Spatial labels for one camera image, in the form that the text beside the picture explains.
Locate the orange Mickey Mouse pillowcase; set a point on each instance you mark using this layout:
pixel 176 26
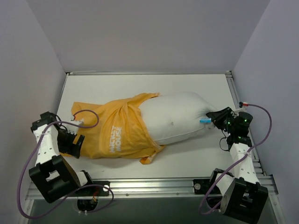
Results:
pixel 116 129

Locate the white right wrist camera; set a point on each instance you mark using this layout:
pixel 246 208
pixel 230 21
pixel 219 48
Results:
pixel 242 107

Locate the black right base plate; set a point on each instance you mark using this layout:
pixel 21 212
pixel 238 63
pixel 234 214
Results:
pixel 200 186

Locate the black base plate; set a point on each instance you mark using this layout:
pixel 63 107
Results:
pixel 200 186
pixel 95 190

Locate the aluminium front rail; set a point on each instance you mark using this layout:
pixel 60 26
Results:
pixel 150 188

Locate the aluminium right side rail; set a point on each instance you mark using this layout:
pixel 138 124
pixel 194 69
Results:
pixel 239 137

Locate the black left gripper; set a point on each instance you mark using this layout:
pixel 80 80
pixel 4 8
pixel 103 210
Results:
pixel 70 144

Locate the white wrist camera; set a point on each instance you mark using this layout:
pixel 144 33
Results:
pixel 242 107
pixel 72 126

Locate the white pillow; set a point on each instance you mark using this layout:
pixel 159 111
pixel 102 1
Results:
pixel 175 117

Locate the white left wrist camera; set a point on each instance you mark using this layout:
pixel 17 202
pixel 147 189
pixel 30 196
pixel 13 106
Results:
pixel 72 126

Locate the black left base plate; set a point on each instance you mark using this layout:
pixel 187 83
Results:
pixel 95 190

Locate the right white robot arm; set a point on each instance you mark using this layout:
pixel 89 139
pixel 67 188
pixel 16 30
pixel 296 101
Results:
pixel 242 195

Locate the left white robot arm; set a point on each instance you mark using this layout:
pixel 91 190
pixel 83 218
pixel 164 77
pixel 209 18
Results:
pixel 52 174

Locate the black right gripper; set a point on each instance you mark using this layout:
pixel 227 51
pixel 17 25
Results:
pixel 221 117

